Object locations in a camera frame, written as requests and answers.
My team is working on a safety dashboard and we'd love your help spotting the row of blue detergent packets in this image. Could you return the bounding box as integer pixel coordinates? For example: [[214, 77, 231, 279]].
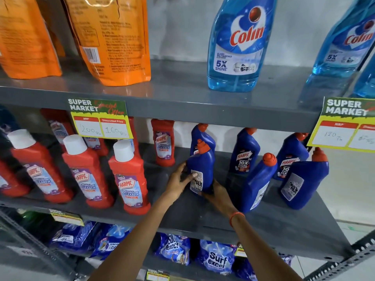
[[50, 221, 294, 281]]

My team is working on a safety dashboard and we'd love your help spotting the green yellow price tag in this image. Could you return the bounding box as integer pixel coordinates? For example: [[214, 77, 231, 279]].
[[307, 97, 375, 154], [68, 98, 134, 140]]

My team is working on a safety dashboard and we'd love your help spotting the person's left forearm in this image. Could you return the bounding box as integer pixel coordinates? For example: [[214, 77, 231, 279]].
[[87, 194, 177, 281]]

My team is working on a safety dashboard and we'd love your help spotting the row of red bottles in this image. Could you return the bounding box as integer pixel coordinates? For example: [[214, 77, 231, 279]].
[[0, 108, 176, 216]]

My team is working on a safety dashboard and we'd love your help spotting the person's right forearm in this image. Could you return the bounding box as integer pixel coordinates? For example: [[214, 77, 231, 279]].
[[230, 214, 304, 281]]

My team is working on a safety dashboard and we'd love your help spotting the blue toilet cleaner bottle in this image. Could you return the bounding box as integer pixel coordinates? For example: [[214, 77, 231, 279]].
[[187, 139, 216, 195]]

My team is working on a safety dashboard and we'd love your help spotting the person's right hand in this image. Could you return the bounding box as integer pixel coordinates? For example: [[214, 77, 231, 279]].
[[202, 179, 239, 217]]

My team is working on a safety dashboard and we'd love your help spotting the person's left hand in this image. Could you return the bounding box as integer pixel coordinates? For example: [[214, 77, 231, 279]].
[[162, 162, 198, 203]]

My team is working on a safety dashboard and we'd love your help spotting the light blue glass cleaner bottle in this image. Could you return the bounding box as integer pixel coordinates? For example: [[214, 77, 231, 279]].
[[353, 62, 375, 99], [312, 0, 375, 79], [207, 0, 278, 93]]

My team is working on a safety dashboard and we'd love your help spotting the dark green bottle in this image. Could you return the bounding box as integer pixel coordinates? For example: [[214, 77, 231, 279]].
[[17, 211, 54, 232]]

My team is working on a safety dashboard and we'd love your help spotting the orange wrist band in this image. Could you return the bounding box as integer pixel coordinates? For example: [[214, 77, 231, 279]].
[[229, 212, 246, 228]]

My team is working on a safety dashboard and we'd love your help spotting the row of blue bottles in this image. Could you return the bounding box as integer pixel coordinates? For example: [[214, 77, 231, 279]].
[[190, 123, 330, 214]]

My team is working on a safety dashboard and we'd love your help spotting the orange refill pouch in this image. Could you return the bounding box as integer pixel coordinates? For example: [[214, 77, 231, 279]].
[[63, 0, 152, 87], [0, 0, 63, 80], [37, 0, 67, 58]]

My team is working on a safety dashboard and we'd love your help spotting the grey metal shelving rack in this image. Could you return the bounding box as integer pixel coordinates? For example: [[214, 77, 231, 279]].
[[0, 54, 375, 281]]

